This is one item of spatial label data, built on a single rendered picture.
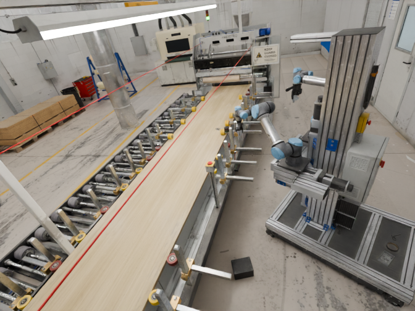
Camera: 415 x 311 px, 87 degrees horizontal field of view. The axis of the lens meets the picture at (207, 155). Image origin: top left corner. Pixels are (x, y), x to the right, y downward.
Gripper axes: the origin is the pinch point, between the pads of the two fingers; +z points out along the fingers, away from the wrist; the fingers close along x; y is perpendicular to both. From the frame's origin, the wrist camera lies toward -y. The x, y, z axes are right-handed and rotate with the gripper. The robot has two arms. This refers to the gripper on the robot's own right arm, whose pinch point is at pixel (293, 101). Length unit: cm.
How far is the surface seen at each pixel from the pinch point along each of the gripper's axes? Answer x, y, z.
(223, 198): -115, -16, 62
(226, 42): 152, -209, -38
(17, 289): -276, -64, 38
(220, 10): 616, -601, -86
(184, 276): -196, 18, 45
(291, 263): -99, 52, 132
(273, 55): 162, -112, -11
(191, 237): -163, -15, 69
